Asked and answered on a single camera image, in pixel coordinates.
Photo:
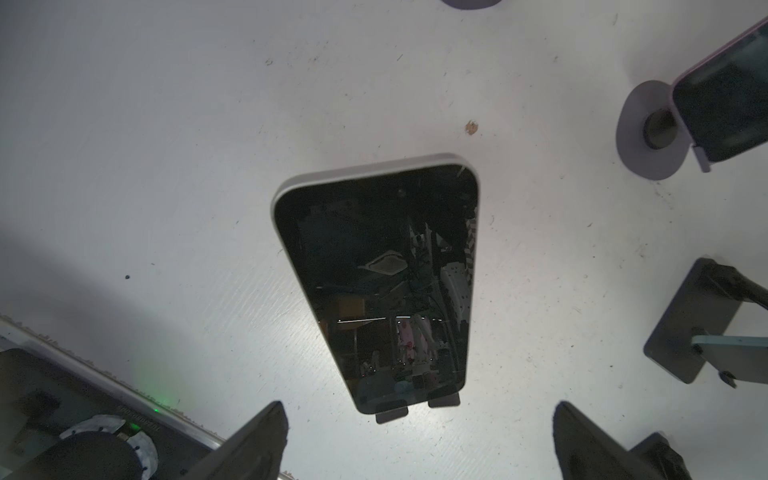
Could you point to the white-edged phone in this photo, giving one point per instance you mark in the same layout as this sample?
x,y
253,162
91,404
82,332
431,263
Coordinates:
x,y
385,257

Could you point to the round grey stand back left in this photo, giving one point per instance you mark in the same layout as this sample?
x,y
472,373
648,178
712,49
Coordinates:
x,y
471,4

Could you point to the phone back centre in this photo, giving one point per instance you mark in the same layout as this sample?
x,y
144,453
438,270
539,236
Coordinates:
x,y
722,100

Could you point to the aluminium mounting rail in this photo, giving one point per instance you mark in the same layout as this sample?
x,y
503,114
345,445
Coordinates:
x,y
46,390

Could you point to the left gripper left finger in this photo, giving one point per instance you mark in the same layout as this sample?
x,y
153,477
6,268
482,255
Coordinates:
x,y
254,452

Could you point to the round grey stand front left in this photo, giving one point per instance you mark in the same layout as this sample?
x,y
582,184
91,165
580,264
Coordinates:
x,y
414,409

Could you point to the round grey stand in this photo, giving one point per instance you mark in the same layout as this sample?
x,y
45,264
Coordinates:
x,y
414,409
471,4
651,140

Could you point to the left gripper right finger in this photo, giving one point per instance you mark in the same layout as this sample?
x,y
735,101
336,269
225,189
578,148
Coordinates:
x,y
585,451

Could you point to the round grey stand back centre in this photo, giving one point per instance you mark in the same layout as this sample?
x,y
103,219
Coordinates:
x,y
651,140

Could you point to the black folding stand centre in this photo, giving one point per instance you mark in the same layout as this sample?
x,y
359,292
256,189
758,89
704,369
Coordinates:
x,y
705,304

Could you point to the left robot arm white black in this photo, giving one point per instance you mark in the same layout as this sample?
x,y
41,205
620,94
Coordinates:
x,y
105,447

